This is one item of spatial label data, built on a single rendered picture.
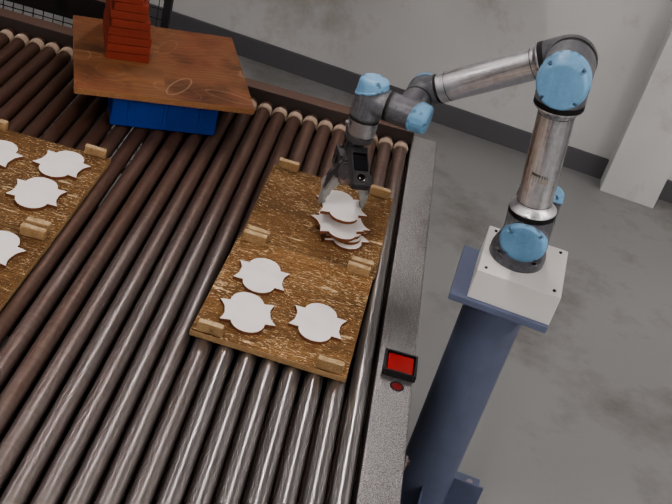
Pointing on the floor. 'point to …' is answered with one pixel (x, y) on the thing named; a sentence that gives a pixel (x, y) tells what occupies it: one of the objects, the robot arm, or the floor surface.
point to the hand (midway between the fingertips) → (341, 206)
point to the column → (459, 395)
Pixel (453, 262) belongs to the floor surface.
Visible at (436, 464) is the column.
